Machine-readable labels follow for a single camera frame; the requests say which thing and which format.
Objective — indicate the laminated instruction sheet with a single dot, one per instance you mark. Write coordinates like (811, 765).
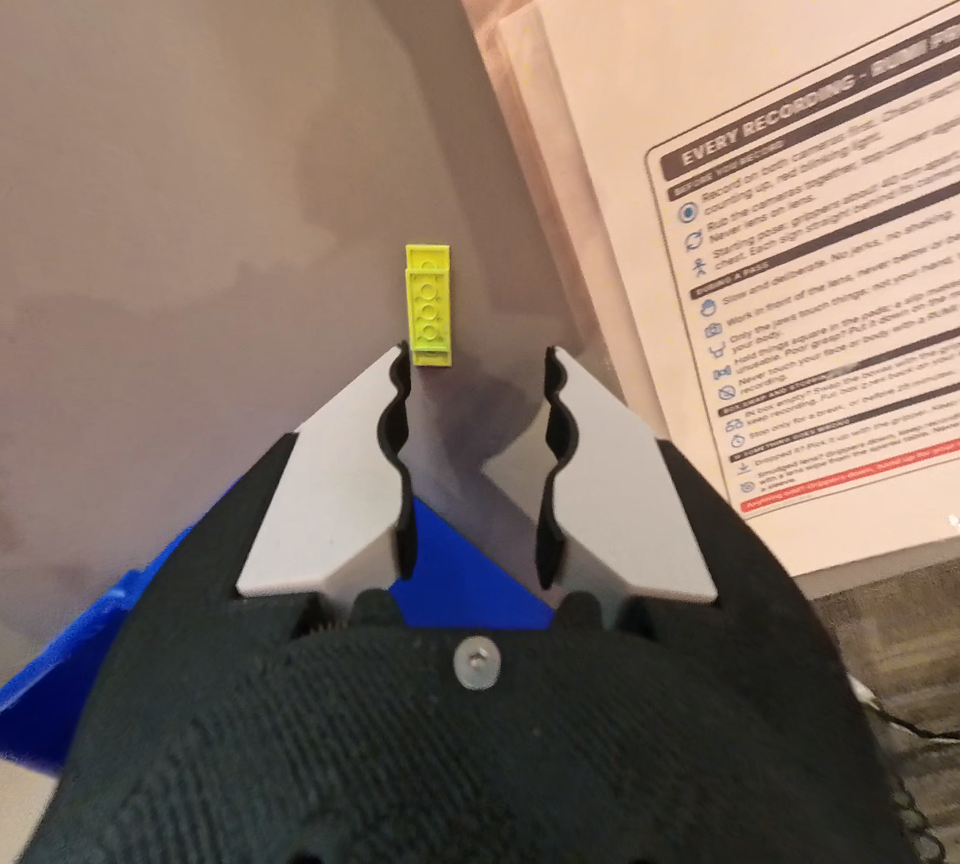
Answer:
(750, 129)

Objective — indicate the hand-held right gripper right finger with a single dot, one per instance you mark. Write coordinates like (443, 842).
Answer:
(622, 512)

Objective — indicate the long lime toy plate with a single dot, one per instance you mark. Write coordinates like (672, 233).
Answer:
(427, 255)

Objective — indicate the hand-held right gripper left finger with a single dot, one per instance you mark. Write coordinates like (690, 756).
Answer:
(330, 512)

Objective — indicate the blue storage bin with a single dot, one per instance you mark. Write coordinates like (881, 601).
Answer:
(75, 654)

